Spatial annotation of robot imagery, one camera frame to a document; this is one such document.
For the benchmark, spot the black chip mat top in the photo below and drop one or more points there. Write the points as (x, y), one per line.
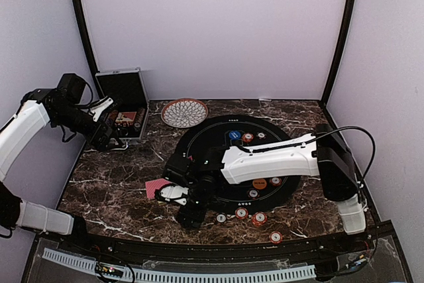
(261, 135)

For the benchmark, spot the aluminium poker chip case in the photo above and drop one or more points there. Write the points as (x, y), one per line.
(126, 88)

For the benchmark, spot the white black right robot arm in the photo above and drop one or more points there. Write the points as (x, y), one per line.
(323, 153)

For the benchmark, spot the blue dealer button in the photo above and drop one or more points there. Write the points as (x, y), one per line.
(234, 135)

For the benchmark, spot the patterned ceramic plate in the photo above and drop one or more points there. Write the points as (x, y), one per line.
(184, 113)

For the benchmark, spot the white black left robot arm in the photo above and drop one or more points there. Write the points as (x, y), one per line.
(58, 107)

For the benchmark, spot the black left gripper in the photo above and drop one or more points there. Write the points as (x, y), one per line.
(100, 144)

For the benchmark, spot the red chip mat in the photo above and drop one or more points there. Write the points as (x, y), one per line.
(247, 137)
(275, 181)

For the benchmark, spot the black chip mat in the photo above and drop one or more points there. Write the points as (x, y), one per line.
(253, 193)
(261, 135)

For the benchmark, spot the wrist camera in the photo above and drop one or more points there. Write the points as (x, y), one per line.
(99, 107)
(172, 193)

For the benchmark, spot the red card box in case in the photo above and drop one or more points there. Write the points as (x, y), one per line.
(125, 117)

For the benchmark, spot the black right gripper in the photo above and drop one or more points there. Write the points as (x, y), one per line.
(192, 219)

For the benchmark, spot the round black poker mat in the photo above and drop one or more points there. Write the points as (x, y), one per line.
(211, 137)

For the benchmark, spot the red playing card deck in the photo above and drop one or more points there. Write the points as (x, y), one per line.
(153, 185)

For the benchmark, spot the black red poker chip stack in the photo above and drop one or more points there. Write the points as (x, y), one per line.
(221, 218)

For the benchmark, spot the white cable duct strip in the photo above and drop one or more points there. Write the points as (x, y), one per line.
(156, 271)

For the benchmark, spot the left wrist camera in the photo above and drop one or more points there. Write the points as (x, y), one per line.
(99, 107)

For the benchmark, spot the red chip mat top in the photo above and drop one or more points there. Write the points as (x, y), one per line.
(247, 137)

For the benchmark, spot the black chip mat front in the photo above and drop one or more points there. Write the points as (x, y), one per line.
(253, 193)

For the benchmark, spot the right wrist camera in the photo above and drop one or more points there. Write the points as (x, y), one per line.
(172, 193)

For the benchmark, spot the orange big blind button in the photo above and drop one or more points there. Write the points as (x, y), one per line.
(259, 184)

